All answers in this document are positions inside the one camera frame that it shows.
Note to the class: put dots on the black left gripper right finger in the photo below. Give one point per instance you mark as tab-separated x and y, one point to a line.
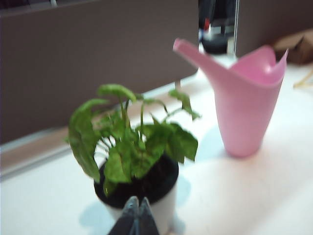
148	220

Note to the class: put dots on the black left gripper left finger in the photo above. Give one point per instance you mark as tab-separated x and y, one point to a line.
127	220

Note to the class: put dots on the pink plastic watering can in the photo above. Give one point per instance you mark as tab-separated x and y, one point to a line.
244	117

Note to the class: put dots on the white plant pot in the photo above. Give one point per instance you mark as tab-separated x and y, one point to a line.
168	203

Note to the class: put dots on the green leafy plant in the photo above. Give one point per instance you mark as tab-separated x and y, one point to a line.
122	156

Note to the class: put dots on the long brown desk partition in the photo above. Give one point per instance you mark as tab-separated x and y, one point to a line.
73	61

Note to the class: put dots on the light wooden sticks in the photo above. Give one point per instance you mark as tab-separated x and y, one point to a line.
303	84

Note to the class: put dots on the brown cardboard box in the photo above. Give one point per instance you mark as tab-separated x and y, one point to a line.
298	49

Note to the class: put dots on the brown partition with white edge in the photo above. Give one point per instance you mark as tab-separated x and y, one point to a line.
269	22

